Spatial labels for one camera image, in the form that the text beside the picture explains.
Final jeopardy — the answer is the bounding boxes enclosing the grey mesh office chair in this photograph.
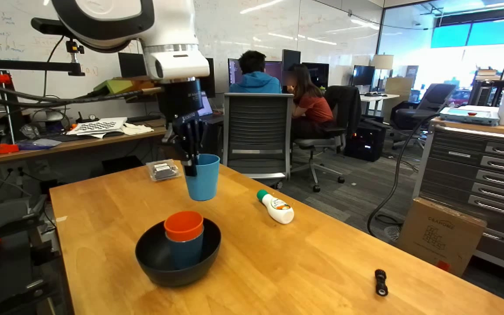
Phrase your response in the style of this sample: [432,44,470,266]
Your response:
[222,93,293,184]

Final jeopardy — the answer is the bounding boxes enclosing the orange plastic cup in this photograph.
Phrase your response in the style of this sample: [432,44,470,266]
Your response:
[164,210,202,243]

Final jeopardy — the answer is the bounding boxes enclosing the light blue plastic cup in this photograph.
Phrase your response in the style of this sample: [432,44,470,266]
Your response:
[183,154,220,201]

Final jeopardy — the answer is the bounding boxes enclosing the black office chair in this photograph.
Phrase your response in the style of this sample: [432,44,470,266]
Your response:
[390,84,454,130]

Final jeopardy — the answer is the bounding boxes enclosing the black bowl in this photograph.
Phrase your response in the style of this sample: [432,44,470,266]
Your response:
[134,219,220,287]

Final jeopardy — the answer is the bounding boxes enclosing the camera on black boom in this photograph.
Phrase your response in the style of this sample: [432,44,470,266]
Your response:
[0,16,87,81]

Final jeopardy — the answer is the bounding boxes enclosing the wooden side desk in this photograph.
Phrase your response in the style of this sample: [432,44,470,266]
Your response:
[0,119,166,163]

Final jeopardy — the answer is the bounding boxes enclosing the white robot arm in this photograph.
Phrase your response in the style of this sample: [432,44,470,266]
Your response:
[50,0,209,177]

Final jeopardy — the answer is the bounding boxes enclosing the dark teal plastic cup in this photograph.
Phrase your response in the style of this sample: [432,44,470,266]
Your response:
[166,236,202,270]

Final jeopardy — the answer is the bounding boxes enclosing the small black clip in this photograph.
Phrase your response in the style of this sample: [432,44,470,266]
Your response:
[374,270,388,298]

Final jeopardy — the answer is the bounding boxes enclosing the grey drawer cabinet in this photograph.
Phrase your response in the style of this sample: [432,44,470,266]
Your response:
[414,119,504,268]

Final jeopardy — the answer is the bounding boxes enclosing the white bottle green cap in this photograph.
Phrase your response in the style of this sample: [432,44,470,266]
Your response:
[257,189,293,224]

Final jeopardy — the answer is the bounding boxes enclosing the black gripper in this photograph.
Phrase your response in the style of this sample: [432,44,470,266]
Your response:
[159,81,201,177]

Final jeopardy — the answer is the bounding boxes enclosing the clear plastic packet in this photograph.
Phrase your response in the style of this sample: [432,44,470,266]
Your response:
[146,159,180,182]

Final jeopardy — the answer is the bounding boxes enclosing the cardboard box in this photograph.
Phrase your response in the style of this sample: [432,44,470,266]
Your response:
[397,198,486,277]

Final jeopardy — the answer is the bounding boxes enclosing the person in blue hoodie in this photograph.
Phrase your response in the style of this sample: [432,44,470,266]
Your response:
[229,51,281,93]

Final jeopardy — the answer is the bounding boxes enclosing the person in red shirt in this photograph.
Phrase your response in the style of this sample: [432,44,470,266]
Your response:
[285,63,334,138]

